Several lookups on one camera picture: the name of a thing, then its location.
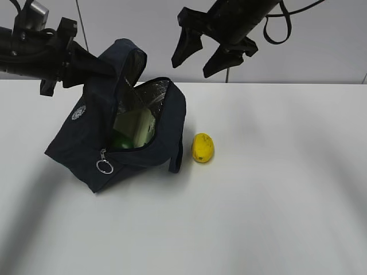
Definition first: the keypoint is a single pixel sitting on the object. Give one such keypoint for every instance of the glass container with green lid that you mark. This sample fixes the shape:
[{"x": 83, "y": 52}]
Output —
[{"x": 138, "y": 125}]

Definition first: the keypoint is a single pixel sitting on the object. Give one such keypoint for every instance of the green cucumber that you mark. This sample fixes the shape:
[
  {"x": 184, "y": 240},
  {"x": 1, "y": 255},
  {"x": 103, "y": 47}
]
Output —
[{"x": 120, "y": 141}]

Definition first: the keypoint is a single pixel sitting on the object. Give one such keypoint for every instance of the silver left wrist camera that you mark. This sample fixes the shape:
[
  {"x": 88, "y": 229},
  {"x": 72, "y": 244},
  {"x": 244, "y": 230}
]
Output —
[{"x": 32, "y": 16}]

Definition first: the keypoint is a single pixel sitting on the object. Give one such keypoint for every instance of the yellow lemon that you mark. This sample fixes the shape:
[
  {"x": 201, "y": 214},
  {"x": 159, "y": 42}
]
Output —
[{"x": 202, "y": 148}]

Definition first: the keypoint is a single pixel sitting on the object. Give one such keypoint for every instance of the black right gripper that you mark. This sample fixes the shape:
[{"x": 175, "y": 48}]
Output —
[{"x": 228, "y": 23}]

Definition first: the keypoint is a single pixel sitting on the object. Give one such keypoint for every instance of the navy blue lunch bag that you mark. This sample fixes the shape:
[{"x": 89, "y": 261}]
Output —
[{"x": 83, "y": 144}]

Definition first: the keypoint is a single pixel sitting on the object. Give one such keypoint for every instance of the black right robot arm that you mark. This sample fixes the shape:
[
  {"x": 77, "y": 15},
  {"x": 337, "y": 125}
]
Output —
[{"x": 260, "y": 11}]

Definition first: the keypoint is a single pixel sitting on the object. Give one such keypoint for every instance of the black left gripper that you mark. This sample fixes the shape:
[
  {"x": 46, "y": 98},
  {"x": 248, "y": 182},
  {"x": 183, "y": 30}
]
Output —
[{"x": 42, "y": 55}]

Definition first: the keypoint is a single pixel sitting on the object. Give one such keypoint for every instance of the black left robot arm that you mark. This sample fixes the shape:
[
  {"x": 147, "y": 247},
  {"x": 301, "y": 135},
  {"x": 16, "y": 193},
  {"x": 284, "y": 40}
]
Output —
[{"x": 6, "y": 59}]

